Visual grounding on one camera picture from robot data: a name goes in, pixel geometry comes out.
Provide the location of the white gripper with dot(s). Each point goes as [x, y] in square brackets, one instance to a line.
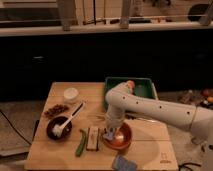
[114, 121]

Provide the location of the small blue-white towel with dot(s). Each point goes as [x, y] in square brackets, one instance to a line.
[109, 136]

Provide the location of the red bowl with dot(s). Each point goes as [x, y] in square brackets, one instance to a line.
[122, 139]

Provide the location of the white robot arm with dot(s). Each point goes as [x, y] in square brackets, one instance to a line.
[196, 120]

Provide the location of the dark brown bowl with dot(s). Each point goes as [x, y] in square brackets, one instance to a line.
[58, 120]

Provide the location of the bundle of thin sticks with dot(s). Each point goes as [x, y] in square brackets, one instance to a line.
[128, 117]

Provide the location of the orange ball in tray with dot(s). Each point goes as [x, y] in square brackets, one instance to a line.
[131, 84]

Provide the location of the wooden block with dark base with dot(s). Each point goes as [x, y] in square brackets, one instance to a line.
[93, 137]

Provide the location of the green plastic tray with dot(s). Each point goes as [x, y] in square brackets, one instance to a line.
[144, 87]

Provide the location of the green cucumber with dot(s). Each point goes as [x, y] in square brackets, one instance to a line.
[82, 143]

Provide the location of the wooden cutting board table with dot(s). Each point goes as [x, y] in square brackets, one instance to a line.
[151, 148]

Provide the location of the small white cup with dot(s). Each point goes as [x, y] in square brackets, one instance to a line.
[70, 94]

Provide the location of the blue sponge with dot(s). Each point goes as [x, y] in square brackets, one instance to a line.
[122, 164]

